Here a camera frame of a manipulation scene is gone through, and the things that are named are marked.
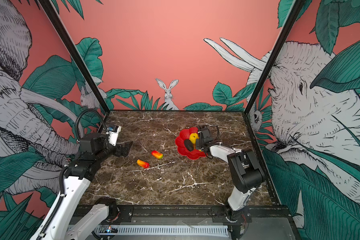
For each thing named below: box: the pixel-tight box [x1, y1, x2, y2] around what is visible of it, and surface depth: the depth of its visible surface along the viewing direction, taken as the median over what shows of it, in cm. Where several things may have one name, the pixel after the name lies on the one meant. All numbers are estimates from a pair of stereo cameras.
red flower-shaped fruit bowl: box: [175, 127, 206, 160], surface depth 102 cm
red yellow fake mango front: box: [136, 159, 150, 169], surface depth 92 cm
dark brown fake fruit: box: [184, 139, 194, 152], surface depth 100 cm
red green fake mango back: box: [151, 150, 164, 159], surface depth 95 cm
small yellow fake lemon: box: [189, 132, 200, 144], surface depth 100 cm
